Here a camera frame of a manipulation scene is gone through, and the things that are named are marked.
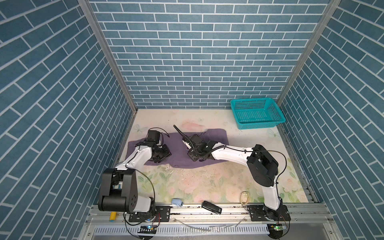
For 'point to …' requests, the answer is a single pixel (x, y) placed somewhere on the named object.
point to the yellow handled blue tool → (112, 217)
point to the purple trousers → (178, 148)
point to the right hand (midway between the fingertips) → (190, 150)
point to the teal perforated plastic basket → (257, 113)
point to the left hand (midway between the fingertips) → (170, 153)
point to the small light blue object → (177, 201)
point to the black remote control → (211, 207)
